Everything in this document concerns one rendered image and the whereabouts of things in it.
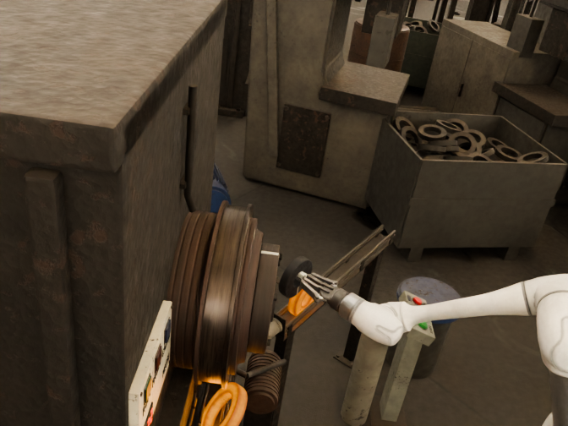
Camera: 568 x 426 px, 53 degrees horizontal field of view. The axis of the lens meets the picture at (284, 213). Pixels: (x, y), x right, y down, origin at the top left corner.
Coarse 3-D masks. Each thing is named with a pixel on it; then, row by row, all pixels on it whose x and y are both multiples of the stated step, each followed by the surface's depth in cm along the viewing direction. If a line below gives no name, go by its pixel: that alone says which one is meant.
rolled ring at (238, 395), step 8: (232, 384) 163; (216, 392) 167; (224, 392) 164; (232, 392) 159; (240, 392) 157; (216, 400) 165; (224, 400) 165; (232, 400) 157; (240, 400) 155; (208, 408) 165; (216, 408) 165; (232, 408) 154; (240, 408) 154; (208, 416) 164; (232, 416) 152; (240, 416) 153; (208, 424) 162; (224, 424) 152; (232, 424) 152
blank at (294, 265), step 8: (296, 264) 197; (304, 264) 200; (312, 264) 205; (288, 272) 196; (296, 272) 197; (280, 280) 197; (288, 280) 195; (296, 280) 206; (280, 288) 199; (288, 288) 198; (296, 288) 203; (288, 296) 201
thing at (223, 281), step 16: (240, 208) 143; (224, 224) 134; (240, 224) 135; (224, 240) 130; (240, 240) 130; (224, 256) 128; (240, 256) 127; (224, 272) 126; (208, 288) 125; (224, 288) 126; (208, 304) 125; (224, 304) 125; (208, 320) 125; (224, 320) 125; (208, 336) 126; (224, 336) 126; (208, 352) 128; (224, 352) 126; (208, 368) 131; (224, 368) 129; (224, 384) 134
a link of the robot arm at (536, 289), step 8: (528, 280) 167; (536, 280) 164; (544, 280) 163; (552, 280) 161; (560, 280) 160; (528, 288) 163; (536, 288) 162; (544, 288) 159; (552, 288) 157; (560, 288) 155; (528, 296) 163; (536, 296) 160; (544, 296) 157; (528, 304) 163; (536, 304) 160; (536, 312) 163
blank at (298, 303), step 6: (300, 294) 208; (306, 294) 218; (294, 300) 208; (300, 300) 210; (306, 300) 217; (312, 300) 219; (288, 306) 211; (294, 306) 209; (300, 306) 212; (306, 306) 216; (294, 312) 210
